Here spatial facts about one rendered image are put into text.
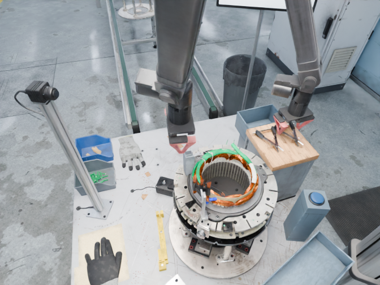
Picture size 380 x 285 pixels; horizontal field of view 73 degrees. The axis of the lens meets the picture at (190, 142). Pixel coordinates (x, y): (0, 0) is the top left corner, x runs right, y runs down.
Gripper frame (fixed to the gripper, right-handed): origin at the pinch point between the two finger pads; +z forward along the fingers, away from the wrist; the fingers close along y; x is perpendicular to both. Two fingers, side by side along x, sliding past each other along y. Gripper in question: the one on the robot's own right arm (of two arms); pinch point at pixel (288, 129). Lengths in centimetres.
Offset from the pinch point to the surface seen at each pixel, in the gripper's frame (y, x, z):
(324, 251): 12.5, 40.5, 5.5
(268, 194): 21.6, 22.4, -1.1
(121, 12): 36, -215, 35
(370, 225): -89, 20, 109
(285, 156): 6.4, 9.1, 2.6
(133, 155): 58, -32, 29
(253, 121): 3.1, -17.8, 11.1
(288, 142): 1.8, 3.7, 2.8
